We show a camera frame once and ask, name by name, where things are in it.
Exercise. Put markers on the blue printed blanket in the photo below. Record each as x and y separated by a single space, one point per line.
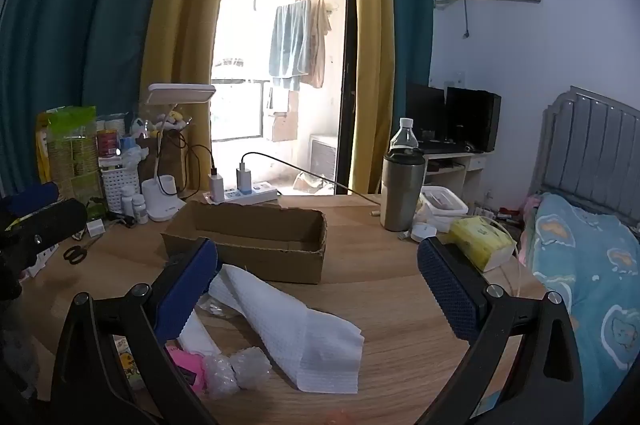
585 265

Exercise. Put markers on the hanging blue towel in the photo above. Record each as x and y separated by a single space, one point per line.
287 45

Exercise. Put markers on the white desk lamp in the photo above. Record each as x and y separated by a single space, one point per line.
162 205

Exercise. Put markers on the hanging beige garment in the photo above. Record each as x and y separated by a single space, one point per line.
317 50

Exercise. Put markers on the white perforated basket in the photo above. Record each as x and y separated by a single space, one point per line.
117 185

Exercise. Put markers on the yellow plush toy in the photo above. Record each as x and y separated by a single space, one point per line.
172 119

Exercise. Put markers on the teal curtain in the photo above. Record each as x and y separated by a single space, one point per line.
412 5
75 5

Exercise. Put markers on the white appliance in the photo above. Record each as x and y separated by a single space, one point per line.
322 155

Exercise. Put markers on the clear bubble wrap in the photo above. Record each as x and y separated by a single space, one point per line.
235 370

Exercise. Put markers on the red can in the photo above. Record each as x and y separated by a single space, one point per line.
107 142

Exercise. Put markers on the brown cardboard box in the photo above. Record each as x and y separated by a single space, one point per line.
280 265

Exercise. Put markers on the green snack bag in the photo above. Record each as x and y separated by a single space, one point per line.
75 145

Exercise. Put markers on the white pill bottle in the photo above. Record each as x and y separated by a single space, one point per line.
140 210
128 201

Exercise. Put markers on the pink plush toy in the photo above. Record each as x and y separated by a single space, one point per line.
187 362

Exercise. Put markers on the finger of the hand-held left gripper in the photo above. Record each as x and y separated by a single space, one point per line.
32 197
47 222

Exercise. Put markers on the white round device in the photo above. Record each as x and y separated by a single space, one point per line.
423 234

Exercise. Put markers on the yellow tissue pack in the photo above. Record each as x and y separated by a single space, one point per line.
475 237

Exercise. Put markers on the steel tumbler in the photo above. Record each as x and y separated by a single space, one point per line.
400 200

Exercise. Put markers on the black handheld tool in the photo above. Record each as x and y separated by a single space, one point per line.
120 219

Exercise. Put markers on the yellow curtain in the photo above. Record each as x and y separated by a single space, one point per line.
185 5
372 55

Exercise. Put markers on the black scissors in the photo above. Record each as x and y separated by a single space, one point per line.
75 255

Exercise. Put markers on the brown paper bag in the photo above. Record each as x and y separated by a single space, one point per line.
170 160

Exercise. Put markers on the yellow printed packet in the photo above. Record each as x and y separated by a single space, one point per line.
126 362

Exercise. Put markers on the clear water bottle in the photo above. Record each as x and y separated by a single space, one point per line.
402 137

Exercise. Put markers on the clear plastic bag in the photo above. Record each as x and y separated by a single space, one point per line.
217 306

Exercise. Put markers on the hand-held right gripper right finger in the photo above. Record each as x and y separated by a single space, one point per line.
447 290

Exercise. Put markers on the white folded paper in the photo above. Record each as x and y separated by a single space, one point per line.
197 337

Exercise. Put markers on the white plastic container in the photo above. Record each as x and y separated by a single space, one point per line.
450 207

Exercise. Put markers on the grey bed headboard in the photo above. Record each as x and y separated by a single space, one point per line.
585 145

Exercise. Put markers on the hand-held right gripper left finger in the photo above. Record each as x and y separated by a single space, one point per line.
186 290

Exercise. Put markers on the white waffle cloth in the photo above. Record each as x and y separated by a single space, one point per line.
300 345

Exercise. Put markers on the black door frame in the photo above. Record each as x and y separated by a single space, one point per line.
348 55

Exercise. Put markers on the crumpled white plastic bag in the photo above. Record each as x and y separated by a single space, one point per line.
132 151

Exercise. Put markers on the white power strip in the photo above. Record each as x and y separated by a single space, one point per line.
261 194

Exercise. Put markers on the black monitor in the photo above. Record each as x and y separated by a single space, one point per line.
472 117
425 110

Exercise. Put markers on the small white box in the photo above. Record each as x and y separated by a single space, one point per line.
95 228

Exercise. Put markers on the white desk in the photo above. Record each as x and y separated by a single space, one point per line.
450 162

